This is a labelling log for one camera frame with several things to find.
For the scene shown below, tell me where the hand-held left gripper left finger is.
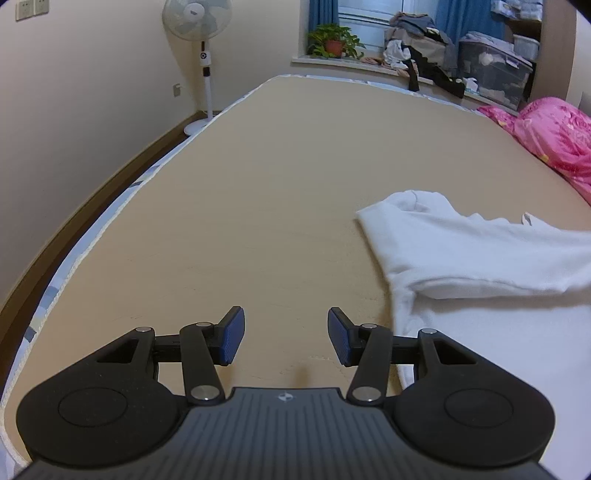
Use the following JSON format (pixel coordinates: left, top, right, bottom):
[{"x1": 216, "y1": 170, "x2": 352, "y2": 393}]
[{"x1": 90, "y1": 305, "x2": 246, "y2": 407}]

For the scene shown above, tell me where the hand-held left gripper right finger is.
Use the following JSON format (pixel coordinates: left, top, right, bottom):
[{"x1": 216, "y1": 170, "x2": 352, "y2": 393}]
[{"x1": 326, "y1": 306, "x2": 482, "y2": 407}]

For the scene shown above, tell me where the white shirt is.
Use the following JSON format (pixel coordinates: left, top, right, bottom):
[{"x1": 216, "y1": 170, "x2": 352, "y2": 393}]
[{"x1": 355, "y1": 189, "x2": 591, "y2": 480}]

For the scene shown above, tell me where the pile of clothes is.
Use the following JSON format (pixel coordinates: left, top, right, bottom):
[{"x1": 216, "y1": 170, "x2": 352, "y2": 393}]
[{"x1": 383, "y1": 11, "x2": 459, "y2": 77}]

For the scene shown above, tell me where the bed with beige mat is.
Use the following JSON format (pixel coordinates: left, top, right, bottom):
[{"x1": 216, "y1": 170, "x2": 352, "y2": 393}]
[{"x1": 0, "y1": 73, "x2": 591, "y2": 480}]

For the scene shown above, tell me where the black garment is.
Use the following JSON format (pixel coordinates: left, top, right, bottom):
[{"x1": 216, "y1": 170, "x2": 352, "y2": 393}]
[{"x1": 406, "y1": 46, "x2": 466, "y2": 99}]

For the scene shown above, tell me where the pink floral quilt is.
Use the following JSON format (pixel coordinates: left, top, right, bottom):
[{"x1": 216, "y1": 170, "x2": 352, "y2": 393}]
[{"x1": 477, "y1": 96, "x2": 591, "y2": 206}]

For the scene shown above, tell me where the potted green plant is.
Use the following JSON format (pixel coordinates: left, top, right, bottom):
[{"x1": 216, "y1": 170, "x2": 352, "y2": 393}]
[{"x1": 307, "y1": 23, "x2": 366, "y2": 60}]

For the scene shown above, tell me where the clear plastic storage bin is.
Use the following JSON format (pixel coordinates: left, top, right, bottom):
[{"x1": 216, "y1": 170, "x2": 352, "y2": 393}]
[{"x1": 457, "y1": 31, "x2": 534, "y2": 112}]

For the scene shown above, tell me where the white standing fan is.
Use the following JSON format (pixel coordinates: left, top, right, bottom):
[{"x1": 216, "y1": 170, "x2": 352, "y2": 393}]
[{"x1": 161, "y1": 0, "x2": 232, "y2": 137}]

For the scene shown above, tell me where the white framed window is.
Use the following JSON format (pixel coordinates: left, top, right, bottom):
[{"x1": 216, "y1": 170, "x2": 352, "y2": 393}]
[{"x1": 338, "y1": 0, "x2": 439, "y2": 35}]

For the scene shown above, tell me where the blue curtain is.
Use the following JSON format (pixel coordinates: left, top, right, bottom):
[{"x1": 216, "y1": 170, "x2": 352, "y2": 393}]
[
  {"x1": 436, "y1": 0, "x2": 493, "y2": 45},
  {"x1": 308, "y1": 0, "x2": 341, "y2": 31}
]

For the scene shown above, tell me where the small white storage box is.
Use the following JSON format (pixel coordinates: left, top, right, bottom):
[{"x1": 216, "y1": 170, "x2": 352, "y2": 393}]
[{"x1": 512, "y1": 34, "x2": 541, "y2": 61}]

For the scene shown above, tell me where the wooden bookshelf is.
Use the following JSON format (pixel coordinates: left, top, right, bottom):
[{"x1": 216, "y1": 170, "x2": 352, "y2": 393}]
[{"x1": 490, "y1": 0, "x2": 578, "y2": 109}]

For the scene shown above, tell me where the stack of white boxes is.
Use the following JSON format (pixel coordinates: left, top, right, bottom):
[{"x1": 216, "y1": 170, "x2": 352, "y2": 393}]
[{"x1": 490, "y1": 0, "x2": 544, "y2": 22}]

